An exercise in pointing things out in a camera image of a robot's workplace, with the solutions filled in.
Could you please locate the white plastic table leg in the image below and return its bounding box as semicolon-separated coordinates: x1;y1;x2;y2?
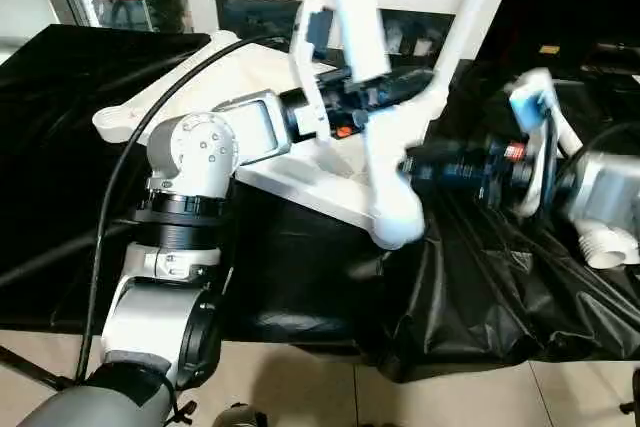
580;219;640;271
320;0;427;250
428;0;508;123

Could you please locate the white plastic table top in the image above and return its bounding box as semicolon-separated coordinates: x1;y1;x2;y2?
92;32;451;238

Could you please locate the black work mat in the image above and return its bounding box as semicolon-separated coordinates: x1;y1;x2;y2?
0;27;640;383

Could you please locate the black folding stand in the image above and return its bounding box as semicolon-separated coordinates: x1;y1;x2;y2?
0;217;136;393

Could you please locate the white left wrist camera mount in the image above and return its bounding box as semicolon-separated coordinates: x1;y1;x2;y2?
288;0;337;140

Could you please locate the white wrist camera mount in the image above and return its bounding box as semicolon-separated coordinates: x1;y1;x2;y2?
505;69;581;220
288;0;337;140

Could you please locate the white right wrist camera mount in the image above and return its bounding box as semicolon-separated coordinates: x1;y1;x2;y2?
505;69;581;220

